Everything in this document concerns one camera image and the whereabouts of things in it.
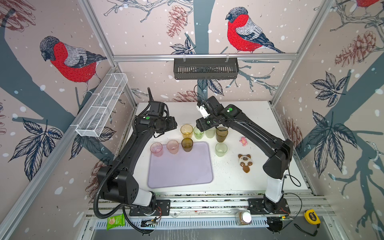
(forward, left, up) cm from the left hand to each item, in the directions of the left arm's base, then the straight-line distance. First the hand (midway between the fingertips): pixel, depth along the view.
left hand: (173, 124), depth 81 cm
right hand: (0, -15, 0) cm, 15 cm away
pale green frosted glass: (+5, -23, -17) cm, 29 cm away
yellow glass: (+9, -6, -20) cm, 23 cm away
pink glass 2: (-4, +2, -19) cm, 19 cm away
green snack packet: (-42, +26, -21) cm, 53 cm away
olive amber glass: (-1, -7, -20) cm, 21 cm away
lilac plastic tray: (-15, -5, -25) cm, 30 cm away
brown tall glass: (+2, -29, -13) cm, 32 cm away
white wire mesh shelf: (+7, +38, +8) cm, 40 cm away
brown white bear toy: (-14, -42, -19) cm, 48 cm away
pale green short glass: (-4, -29, -21) cm, 36 cm away
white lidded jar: (-42, -33, -11) cm, 55 cm away
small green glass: (+7, -14, -20) cm, 26 cm away
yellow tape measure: (-41, -67, -19) cm, 81 cm away
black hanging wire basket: (+44, -20, +7) cm, 49 cm away
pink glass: (-5, +12, -20) cm, 24 cm away
